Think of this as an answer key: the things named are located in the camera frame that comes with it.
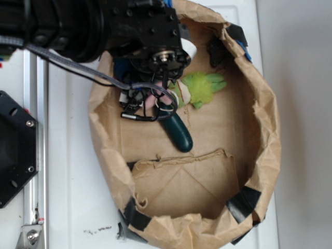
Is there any brown paper bag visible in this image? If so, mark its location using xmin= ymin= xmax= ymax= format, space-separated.
xmin=88 ymin=1 xmax=281 ymax=248

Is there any dark green cucumber toy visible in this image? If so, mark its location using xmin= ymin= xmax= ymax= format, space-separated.
xmin=154 ymin=102 xmax=193 ymax=153

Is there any blue ball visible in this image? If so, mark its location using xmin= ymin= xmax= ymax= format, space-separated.
xmin=113 ymin=58 xmax=132 ymax=82

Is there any green fuzzy plush toy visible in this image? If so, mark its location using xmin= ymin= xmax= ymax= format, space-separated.
xmin=168 ymin=72 xmax=227 ymax=109

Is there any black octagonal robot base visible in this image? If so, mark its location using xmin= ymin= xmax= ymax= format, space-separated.
xmin=1 ymin=91 xmax=37 ymax=208

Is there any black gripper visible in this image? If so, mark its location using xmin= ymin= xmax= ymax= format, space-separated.
xmin=100 ymin=1 xmax=191 ymax=78

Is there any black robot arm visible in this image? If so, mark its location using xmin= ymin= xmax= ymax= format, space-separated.
xmin=1 ymin=1 xmax=192 ymax=79

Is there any pink plush bunny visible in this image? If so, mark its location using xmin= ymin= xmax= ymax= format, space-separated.
xmin=143 ymin=94 xmax=172 ymax=110

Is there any aluminium rail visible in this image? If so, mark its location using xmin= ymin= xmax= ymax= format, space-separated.
xmin=17 ymin=51 xmax=49 ymax=248

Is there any grey braided cable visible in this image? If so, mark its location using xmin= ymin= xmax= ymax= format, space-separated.
xmin=0 ymin=35 xmax=179 ymax=121

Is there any blue tape strip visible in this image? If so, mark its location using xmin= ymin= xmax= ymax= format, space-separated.
xmin=236 ymin=39 xmax=252 ymax=63

